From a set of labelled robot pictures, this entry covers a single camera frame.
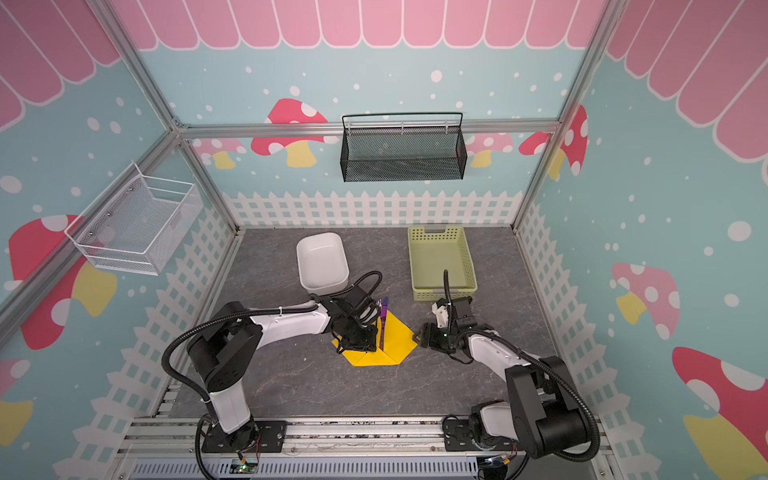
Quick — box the white plastic tub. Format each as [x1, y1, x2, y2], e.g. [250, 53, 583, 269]
[296, 232, 349, 296]

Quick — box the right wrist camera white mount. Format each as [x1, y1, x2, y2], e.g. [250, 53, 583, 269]
[431, 300, 451, 329]

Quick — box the white wire wall basket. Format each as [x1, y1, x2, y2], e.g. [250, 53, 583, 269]
[65, 164, 203, 276]

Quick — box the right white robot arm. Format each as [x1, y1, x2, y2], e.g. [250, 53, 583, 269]
[413, 297, 600, 462]

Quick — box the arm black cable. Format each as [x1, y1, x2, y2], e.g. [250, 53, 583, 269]
[442, 269, 601, 463]
[160, 269, 384, 480]

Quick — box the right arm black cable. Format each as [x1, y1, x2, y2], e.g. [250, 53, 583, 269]
[442, 269, 601, 463]

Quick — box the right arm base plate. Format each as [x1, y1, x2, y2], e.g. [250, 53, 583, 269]
[441, 415, 518, 452]

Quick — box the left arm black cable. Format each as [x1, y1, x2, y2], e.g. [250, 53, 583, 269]
[160, 269, 384, 480]

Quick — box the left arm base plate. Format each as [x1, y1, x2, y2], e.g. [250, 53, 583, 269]
[202, 420, 288, 453]

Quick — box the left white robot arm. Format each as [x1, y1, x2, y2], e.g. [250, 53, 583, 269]
[186, 287, 381, 436]

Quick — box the yellow paper napkin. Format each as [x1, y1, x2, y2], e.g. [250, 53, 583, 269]
[342, 312, 417, 367]

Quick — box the black mesh wall basket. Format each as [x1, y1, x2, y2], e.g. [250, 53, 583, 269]
[340, 111, 468, 182]

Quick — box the green perforated plastic basket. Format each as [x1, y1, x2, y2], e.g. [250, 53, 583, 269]
[408, 224, 478, 302]

